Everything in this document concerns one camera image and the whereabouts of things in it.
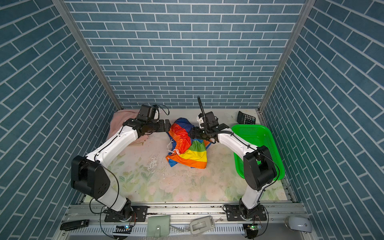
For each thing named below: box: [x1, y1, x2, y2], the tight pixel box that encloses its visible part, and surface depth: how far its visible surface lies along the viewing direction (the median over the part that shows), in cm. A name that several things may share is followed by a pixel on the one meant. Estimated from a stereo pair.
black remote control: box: [60, 219, 90, 231], surface depth 70 cm
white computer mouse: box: [285, 216, 312, 233], surface depth 66 cm
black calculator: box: [237, 111, 256, 125], surface depth 114 cm
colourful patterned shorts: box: [166, 117, 212, 169], surface depth 90 cm
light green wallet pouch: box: [146, 215, 171, 238], surface depth 71 cm
